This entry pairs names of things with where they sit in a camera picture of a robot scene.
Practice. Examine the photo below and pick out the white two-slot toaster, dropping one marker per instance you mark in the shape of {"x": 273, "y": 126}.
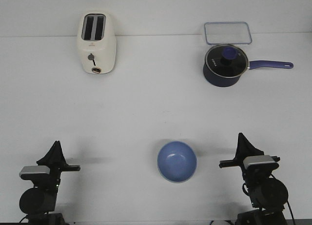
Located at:
{"x": 96, "y": 42}

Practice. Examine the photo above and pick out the blue plastic bowl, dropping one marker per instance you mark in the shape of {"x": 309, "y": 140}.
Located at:
{"x": 176, "y": 161}

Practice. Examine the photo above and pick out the blue saucepan with handle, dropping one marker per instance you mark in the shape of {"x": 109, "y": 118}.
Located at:
{"x": 225, "y": 82}

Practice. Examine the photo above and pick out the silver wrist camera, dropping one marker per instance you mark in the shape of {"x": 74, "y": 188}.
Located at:
{"x": 35, "y": 169}
{"x": 260, "y": 160}

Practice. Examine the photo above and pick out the clear plastic container lid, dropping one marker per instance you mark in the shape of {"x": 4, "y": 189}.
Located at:
{"x": 235, "y": 32}

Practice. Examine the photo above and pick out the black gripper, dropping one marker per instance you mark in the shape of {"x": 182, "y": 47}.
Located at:
{"x": 55, "y": 154}
{"x": 254, "y": 175}

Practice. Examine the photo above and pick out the glass pot lid blue knob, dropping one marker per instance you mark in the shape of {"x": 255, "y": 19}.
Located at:
{"x": 226, "y": 60}

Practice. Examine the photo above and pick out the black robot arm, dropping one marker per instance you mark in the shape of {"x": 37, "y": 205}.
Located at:
{"x": 39, "y": 202}
{"x": 267, "y": 194}

